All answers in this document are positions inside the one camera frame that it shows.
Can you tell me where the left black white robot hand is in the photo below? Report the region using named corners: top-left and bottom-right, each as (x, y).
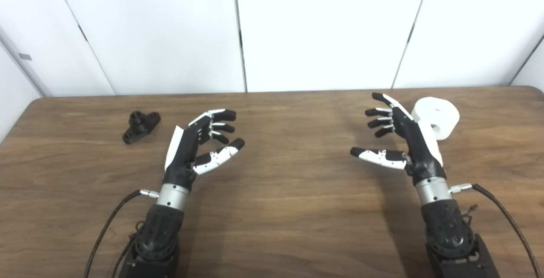
top-left (164, 109), bottom-right (246, 190)

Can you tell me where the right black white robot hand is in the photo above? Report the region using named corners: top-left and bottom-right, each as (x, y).
top-left (350, 92), bottom-right (448, 185)

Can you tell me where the round white plastic piece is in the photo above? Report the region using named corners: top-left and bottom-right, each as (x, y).
top-left (411, 97), bottom-right (460, 140)

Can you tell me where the black plastic holder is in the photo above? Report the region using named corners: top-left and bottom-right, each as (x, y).
top-left (122, 111), bottom-right (162, 145)

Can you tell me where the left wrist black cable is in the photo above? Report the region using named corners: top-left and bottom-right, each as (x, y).
top-left (84, 189), bottom-right (160, 278)

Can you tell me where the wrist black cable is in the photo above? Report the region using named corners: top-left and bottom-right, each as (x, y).
top-left (84, 189), bottom-right (160, 278)
top-left (449, 183), bottom-right (542, 278)

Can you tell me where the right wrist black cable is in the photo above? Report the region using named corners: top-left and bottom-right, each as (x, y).
top-left (449, 183), bottom-right (542, 278)

